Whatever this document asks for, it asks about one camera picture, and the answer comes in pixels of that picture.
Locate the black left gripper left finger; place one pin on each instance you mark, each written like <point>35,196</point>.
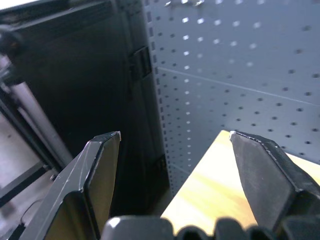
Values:
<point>75,180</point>

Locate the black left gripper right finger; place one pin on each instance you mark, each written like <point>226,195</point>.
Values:
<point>270,175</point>

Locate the grey pegboard panel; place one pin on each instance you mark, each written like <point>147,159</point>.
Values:
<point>225,82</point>

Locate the large black equipment case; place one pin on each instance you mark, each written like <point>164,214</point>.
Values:
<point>87,87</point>

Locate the black metal frame stand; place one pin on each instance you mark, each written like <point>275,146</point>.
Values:
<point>15,120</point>

